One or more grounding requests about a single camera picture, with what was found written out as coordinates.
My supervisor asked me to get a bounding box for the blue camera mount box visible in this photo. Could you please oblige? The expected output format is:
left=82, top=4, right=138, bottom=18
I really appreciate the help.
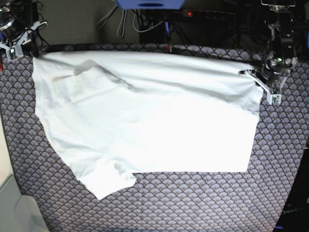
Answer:
left=117, top=0, right=185, bottom=10

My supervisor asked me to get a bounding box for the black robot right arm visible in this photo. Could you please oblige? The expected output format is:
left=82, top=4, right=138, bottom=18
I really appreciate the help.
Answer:
left=0, top=0, right=49, bottom=61

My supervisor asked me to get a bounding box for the patterned fan-print tablecloth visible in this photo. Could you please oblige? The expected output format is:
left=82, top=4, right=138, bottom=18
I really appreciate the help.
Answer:
left=0, top=55, right=309, bottom=232

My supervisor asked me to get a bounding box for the grey looped cable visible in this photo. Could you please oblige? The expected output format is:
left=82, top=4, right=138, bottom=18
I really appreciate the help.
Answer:
left=97, top=4, right=128, bottom=39

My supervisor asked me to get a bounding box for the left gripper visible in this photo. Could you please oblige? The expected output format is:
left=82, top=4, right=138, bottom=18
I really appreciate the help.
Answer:
left=239, top=58, right=294, bottom=88

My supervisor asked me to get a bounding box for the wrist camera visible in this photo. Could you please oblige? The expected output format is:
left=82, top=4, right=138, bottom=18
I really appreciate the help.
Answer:
left=6, top=48, right=18, bottom=61
left=267, top=93, right=282, bottom=105

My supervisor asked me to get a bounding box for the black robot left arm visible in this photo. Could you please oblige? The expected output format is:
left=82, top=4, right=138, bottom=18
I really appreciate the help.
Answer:
left=239, top=0, right=297, bottom=94

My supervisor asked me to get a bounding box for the black box under table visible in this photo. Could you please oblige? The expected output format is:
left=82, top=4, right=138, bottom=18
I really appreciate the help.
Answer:
left=139, top=24, right=166, bottom=44

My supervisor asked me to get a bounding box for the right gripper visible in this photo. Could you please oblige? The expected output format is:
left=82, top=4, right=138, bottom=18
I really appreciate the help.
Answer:
left=0, top=18, right=48, bottom=57

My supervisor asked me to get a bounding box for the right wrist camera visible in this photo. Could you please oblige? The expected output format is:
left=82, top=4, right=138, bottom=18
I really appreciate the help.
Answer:
left=6, top=48, right=18, bottom=61

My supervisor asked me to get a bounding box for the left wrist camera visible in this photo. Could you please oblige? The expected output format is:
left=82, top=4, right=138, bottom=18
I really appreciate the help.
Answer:
left=267, top=93, right=282, bottom=105

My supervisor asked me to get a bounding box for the white T-shirt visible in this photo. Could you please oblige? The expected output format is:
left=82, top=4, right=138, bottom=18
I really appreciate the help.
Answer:
left=32, top=51, right=264, bottom=200

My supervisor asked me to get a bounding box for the black power strip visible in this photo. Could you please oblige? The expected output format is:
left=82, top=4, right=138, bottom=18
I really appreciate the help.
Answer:
left=182, top=9, right=236, bottom=20

